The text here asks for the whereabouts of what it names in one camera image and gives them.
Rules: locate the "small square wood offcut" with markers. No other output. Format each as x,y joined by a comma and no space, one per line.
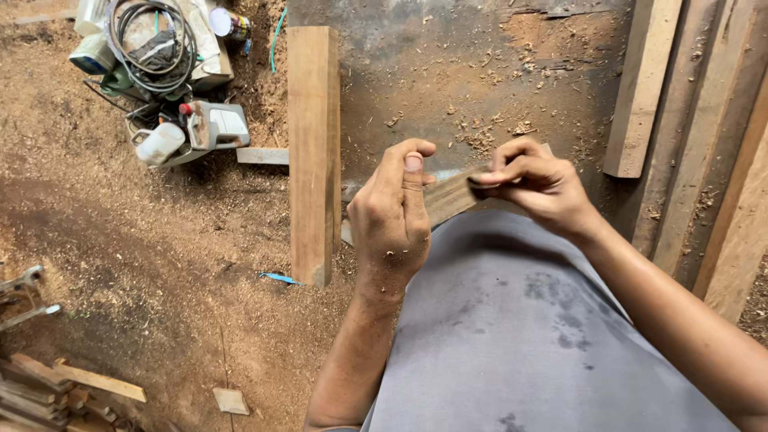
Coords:
231,401

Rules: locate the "person's left hand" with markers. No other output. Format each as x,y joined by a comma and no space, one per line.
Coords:
387,228

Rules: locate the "grey jerry can red cap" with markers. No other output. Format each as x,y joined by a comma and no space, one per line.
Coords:
219,125

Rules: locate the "pale wide wooden board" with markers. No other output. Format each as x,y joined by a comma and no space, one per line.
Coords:
741,240

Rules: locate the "worn cardboard sheet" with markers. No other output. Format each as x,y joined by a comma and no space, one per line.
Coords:
210,42

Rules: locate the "thick brown wooden beam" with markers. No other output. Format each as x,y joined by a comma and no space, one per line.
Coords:
312,150

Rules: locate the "white plastic jug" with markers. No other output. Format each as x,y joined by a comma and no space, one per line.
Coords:
159,144

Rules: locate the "short pale wood strip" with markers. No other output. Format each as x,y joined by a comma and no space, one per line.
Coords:
262,156

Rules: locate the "light wooden plank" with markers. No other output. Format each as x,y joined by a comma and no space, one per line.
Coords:
641,90

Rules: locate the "grey shirt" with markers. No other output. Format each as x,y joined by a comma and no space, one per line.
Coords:
516,336

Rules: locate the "dark weathered wooden board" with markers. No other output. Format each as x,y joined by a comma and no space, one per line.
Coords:
678,150
714,162

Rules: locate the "clear white plastic container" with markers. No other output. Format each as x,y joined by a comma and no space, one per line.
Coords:
90,15

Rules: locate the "person's right hand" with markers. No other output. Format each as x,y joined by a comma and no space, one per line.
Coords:
546,186

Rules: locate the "white blue plastic container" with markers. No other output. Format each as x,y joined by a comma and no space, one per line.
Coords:
91,55

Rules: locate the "blue plastic strip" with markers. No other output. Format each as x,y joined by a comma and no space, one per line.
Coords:
281,278

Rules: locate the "tin can white lid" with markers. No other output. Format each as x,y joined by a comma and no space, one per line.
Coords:
228,24

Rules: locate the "metal clamp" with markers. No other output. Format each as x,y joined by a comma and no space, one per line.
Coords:
24,297

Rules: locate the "pile of wood scraps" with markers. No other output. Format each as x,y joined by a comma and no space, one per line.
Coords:
48,393

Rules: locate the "small wood piece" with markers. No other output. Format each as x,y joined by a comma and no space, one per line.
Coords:
447,198

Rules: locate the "green power tool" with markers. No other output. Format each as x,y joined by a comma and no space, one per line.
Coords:
120,81

